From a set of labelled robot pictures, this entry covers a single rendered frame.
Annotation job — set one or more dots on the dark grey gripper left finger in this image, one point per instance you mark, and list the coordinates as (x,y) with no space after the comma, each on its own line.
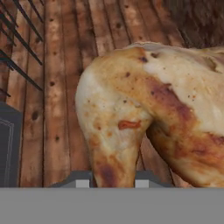
(78,178)

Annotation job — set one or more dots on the dark grey cupboard front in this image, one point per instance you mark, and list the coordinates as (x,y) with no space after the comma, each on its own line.
(10,145)

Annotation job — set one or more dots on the roasted chicken drumstick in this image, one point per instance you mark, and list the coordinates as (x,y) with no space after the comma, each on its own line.
(122,96)

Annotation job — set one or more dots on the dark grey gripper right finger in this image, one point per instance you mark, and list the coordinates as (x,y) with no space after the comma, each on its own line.
(144,178)

